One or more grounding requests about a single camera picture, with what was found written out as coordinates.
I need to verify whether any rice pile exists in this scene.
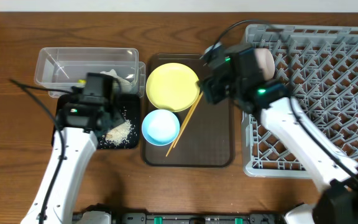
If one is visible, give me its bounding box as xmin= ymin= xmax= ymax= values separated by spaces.
xmin=104 ymin=106 xmax=137 ymax=149

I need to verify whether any white tissue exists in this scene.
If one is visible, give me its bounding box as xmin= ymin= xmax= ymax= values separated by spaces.
xmin=101 ymin=69 xmax=132 ymax=93

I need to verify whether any light blue bowl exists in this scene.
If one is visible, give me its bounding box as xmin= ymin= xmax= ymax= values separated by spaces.
xmin=141 ymin=110 xmax=180 ymax=146

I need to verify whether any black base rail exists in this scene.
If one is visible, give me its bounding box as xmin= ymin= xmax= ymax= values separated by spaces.
xmin=71 ymin=203 xmax=285 ymax=224

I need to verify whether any pink plastic bowl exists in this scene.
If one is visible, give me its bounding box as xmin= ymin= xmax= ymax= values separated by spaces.
xmin=254 ymin=48 xmax=275 ymax=80

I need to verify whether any wooden chopstick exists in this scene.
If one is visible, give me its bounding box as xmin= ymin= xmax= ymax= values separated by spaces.
xmin=165 ymin=92 xmax=203 ymax=157
xmin=173 ymin=91 xmax=204 ymax=148

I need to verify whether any clear plastic waste bin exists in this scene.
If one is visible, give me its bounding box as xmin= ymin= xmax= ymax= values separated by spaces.
xmin=34 ymin=47 xmax=145 ymax=98

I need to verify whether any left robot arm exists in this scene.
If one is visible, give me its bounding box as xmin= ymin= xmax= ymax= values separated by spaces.
xmin=22 ymin=73 xmax=125 ymax=223

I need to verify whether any dark brown serving tray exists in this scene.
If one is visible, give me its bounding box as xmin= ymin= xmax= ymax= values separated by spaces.
xmin=141 ymin=53 xmax=234 ymax=167

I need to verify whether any grey plastic dishwasher rack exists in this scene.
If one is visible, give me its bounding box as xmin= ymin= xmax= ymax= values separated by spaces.
xmin=243 ymin=24 xmax=358 ymax=162

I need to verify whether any black plastic tray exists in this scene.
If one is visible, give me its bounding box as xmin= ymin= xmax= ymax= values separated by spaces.
xmin=56 ymin=93 xmax=141 ymax=149

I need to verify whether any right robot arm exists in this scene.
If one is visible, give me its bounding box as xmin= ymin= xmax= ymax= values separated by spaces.
xmin=200 ymin=43 xmax=358 ymax=223

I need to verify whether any yellow plastic plate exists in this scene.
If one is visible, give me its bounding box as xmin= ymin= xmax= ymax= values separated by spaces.
xmin=146 ymin=63 xmax=200 ymax=112

